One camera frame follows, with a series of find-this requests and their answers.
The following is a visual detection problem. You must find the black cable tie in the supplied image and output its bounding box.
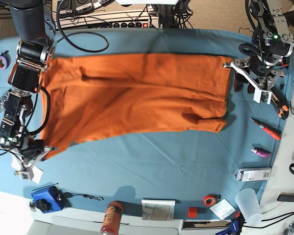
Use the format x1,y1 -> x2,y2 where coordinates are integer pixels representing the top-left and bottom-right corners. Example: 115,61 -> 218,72
32,183 -> 59,191

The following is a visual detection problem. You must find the black lanyard with carabiner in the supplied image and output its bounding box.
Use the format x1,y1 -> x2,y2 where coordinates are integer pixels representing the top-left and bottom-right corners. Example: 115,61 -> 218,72
62,192 -> 104,202

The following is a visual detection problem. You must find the orange t-shirt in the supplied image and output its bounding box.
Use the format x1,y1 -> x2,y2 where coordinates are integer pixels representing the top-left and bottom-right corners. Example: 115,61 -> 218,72
40,53 -> 231,152

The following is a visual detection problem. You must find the grey patterned notebook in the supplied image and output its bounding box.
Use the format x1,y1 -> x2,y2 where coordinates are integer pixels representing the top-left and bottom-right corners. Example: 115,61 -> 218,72
141,199 -> 176,221

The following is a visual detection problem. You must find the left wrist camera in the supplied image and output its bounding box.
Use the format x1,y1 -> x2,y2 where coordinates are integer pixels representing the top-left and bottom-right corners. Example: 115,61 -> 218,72
253,89 -> 272,105

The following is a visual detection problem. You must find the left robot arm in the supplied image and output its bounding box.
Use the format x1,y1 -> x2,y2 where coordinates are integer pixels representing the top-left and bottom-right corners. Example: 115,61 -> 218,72
223,0 -> 294,95

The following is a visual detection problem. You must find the orange black clamp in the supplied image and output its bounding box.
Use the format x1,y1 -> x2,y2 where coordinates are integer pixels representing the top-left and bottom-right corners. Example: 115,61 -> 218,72
280,57 -> 290,67

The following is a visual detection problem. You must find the purple glue tube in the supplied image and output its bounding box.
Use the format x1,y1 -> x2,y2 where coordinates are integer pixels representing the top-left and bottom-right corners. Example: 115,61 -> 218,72
251,148 -> 271,159

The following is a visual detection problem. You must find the black adapter box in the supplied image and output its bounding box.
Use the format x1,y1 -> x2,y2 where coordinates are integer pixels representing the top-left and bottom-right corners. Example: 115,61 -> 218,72
277,193 -> 294,202

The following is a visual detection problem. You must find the white square card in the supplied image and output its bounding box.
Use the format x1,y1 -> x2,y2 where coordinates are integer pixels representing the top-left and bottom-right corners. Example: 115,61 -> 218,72
210,199 -> 236,220

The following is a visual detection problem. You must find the translucent plastic cup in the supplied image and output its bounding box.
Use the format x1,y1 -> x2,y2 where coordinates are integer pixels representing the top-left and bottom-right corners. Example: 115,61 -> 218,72
235,188 -> 263,226

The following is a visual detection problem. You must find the red screwdriver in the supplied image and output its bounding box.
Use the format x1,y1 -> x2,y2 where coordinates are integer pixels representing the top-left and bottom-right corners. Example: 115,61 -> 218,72
250,117 -> 281,141

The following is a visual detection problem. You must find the orange black utility knife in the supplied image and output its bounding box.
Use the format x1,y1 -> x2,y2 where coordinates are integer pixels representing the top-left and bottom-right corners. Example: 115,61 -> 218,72
271,90 -> 289,120

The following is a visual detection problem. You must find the red tape roll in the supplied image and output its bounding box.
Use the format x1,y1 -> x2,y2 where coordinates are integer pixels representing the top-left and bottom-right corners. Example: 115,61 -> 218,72
203,194 -> 219,207

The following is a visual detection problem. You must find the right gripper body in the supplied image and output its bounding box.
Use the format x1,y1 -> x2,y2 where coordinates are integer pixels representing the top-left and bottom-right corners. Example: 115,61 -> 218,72
13,139 -> 58,171

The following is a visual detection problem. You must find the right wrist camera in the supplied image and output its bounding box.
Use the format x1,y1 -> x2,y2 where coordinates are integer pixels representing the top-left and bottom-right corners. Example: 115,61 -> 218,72
18,167 -> 34,181

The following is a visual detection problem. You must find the red cube block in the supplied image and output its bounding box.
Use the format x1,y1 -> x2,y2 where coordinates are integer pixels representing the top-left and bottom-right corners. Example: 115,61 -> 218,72
188,207 -> 198,218

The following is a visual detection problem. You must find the packaged item in blister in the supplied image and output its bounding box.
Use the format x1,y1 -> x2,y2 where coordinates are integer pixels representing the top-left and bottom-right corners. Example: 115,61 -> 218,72
233,167 -> 271,182

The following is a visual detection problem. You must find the blue clamp bottom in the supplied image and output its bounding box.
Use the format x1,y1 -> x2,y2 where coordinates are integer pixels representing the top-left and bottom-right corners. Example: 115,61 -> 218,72
216,211 -> 245,235

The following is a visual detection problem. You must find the white paper card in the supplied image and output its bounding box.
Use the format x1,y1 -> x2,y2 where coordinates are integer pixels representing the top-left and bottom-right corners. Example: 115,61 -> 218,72
11,158 -> 43,184

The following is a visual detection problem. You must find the blue table cloth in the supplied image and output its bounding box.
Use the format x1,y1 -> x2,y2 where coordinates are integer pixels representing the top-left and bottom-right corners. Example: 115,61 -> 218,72
0,28 -> 285,219

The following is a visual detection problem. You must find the blue box with knob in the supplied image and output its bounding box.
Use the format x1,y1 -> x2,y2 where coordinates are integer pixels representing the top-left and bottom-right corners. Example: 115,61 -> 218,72
31,186 -> 65,213

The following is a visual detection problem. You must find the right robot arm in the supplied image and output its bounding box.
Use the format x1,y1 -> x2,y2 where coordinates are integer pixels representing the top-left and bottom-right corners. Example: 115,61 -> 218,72
0,0 -> 113,179

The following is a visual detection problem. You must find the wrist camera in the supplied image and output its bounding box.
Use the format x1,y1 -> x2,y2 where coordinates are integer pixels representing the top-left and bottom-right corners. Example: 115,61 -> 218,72
253,89 -> 272,105
18,167 -> 34,181

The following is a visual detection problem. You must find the purple tape roll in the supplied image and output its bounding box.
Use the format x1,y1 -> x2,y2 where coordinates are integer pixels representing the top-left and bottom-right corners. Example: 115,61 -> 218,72
0,50 -> 10,71

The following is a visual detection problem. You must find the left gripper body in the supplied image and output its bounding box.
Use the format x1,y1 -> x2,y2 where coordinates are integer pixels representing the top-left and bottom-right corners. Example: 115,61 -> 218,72
222,58 -> 284,91

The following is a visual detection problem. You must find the orange drink bottle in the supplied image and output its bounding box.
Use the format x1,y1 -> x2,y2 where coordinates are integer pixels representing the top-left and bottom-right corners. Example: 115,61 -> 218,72
100,201 -> 123,235

